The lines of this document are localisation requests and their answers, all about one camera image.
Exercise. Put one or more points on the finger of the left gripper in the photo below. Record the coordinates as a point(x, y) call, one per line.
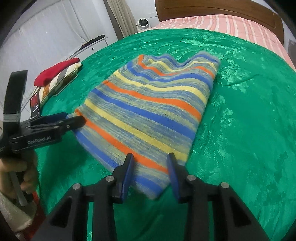
point(41, 120)
point(58, 128)

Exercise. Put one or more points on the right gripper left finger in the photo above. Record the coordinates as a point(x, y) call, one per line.
point(68, 219)

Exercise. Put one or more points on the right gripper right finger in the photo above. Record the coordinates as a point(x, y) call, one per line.
point(212, 209)

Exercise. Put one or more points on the striped knit sweater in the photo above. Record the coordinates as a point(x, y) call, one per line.
point(150, 107)

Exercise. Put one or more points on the smartphone with red screen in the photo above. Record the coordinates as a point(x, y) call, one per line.
point(35, 105)

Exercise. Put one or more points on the striped folded garment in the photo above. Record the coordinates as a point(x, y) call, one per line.
point(57, 83)

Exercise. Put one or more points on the red folded garment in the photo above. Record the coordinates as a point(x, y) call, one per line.
point(47, 75)

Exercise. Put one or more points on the white side cabinet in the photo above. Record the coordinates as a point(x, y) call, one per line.
point(49, 32)

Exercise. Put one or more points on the beige curtain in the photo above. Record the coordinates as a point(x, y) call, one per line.
point(121, 17)

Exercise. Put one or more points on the small white fan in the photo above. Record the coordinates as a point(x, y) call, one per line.
point(142, 24)

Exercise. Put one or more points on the brown wooden headboard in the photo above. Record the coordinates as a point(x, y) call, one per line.
point(250, 10)

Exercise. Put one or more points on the pink striped bed sheet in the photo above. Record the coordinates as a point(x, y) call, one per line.
point(232, 25)

